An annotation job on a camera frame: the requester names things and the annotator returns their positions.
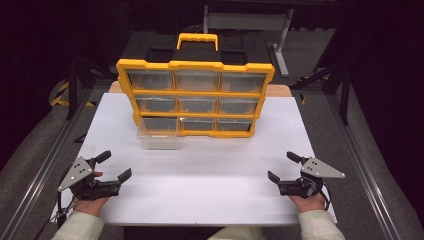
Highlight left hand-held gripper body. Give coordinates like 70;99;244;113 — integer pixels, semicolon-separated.
57;156;122;202

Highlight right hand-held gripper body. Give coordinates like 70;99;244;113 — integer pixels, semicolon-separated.
278;156;347;199

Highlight clear plastic drawer bin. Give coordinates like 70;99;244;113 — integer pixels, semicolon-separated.
136;117;184;151

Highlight yellow black drawer organizer cabinet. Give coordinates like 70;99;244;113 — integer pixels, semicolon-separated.
115;32;276;139

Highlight person's right hand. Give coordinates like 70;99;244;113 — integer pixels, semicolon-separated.
287;192;327;214

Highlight person's left hand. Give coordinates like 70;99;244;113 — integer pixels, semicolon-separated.
72;196;110;218

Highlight white table cover sheet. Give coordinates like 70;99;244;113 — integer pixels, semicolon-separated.
49;92;338;228

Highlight person's lap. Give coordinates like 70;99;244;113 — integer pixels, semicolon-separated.
206;226;268;240

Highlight black metal stand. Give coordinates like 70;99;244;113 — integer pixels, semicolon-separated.
289;56;353;127
64;49;113;122

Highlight yellow black hazard tape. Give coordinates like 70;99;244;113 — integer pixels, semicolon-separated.
49;80;97;108

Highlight grid of clear drawers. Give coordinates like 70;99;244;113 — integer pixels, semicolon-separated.
126;69;268;133

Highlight grey metal stand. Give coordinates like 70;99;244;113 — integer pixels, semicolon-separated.
202;4;295;78

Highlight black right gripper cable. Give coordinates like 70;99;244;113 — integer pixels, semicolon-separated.
319;181;333;211

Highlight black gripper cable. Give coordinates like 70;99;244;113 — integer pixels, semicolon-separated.
55;191;77;230
319;181;333;211

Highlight aluminium floor rail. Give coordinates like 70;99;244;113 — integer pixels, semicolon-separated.
327;94;407;240
0;89;95;240

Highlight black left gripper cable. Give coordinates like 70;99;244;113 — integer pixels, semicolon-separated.
55;191;77;230

